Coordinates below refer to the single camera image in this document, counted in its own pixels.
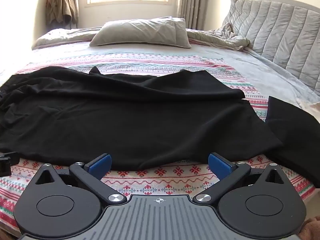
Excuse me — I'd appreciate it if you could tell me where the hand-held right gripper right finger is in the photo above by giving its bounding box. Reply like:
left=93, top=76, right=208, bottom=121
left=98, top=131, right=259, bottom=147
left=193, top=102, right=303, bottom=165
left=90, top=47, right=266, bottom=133
left=193, top=152, right=286, bottom=204

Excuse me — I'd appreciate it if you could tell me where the grey quilted headboard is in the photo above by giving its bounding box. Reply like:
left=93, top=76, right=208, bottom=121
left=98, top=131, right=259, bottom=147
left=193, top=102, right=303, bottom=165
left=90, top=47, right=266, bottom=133
left=221, top=0, right=320, bottom=97

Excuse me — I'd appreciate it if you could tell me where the rumpled grey duvet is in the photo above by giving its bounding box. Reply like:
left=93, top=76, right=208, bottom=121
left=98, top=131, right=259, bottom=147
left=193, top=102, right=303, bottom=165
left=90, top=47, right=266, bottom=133
left=31, top=26, right=252, bottom=52

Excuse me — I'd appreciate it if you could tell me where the grey pillow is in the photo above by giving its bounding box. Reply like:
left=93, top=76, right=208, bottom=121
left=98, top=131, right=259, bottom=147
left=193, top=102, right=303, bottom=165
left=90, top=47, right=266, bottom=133
left=89, top=17, right=192, bottom=48

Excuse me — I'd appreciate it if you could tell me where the brown fuzzy cloth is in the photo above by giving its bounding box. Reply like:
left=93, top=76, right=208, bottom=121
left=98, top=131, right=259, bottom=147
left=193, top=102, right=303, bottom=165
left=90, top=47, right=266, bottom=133
left=299, top=216, right=320, bottom=240

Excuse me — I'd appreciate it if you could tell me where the hanging olive jacket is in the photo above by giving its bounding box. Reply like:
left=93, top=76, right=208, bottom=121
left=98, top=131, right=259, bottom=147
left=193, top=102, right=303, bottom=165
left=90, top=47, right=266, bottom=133
left=45, top=0, right=78, bottom=27

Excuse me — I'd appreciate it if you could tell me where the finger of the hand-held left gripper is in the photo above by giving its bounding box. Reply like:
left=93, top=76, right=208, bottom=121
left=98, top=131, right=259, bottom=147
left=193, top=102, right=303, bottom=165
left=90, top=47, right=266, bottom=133
left=0, top=152, right=20, bottom=177

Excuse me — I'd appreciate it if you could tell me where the folded black cloth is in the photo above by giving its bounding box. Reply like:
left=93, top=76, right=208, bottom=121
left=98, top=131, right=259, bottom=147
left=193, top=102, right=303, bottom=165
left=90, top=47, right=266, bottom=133
left=265, top=95, right=320, bottom=189

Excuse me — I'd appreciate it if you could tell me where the grey patterned curtain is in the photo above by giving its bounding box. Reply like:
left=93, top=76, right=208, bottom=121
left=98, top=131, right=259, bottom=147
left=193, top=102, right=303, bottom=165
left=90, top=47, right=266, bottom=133
left=176, top=0, right=218, bottom=30

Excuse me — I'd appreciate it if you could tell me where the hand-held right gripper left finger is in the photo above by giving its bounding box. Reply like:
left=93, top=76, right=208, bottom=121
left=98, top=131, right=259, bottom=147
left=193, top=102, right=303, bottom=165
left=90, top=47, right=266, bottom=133
left=34, top=154, right=127, bottom=205

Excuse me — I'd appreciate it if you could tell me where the patterned knit blanket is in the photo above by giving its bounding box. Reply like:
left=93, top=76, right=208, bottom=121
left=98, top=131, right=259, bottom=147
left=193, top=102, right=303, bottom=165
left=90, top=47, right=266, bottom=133
left=0, top=51, right=316, bottom=230

